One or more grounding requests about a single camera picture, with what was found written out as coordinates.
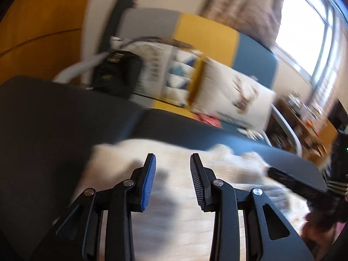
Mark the bright window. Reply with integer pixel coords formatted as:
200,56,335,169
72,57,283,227
274,0,343,87

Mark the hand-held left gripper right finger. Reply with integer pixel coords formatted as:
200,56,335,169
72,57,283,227
189,153,314,261

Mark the grey yellow blue sofa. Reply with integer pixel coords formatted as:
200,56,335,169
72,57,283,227
53,0,302,155

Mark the cluster of jars and boxes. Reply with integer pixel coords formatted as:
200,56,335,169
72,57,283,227
283,91,327,123

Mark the cream knit sweater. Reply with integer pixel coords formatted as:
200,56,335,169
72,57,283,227
73,137,313,261

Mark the white deer print pillow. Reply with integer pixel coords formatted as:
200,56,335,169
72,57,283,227
190,57,276,129

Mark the black monitor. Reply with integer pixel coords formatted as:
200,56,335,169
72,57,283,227
329,98,348,131

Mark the wooden panelled wardrobe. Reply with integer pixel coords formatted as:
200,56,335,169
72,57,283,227
0,0,94,87

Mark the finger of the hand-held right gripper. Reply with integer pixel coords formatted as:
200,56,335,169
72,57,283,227
268,167,329,199

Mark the red patterned cloth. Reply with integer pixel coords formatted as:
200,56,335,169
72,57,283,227
194,113,222,128

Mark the wooden desk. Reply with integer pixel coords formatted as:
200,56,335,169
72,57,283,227
268,99,343,158

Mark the patterned beige curtain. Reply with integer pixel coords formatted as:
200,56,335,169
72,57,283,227
308,65,339,117
201,0,286,48

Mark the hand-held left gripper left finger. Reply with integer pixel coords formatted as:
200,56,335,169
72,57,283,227
30,153,157,261

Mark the pink cloth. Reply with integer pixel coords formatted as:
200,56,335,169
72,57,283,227
300,212,348,253

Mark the dark grey board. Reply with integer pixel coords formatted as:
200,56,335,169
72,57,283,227
102,0,134,53

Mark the white triangle pattern pillow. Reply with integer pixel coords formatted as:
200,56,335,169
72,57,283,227
110,35,204,108

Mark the black handbag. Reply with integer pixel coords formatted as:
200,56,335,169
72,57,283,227
91,37,196,98

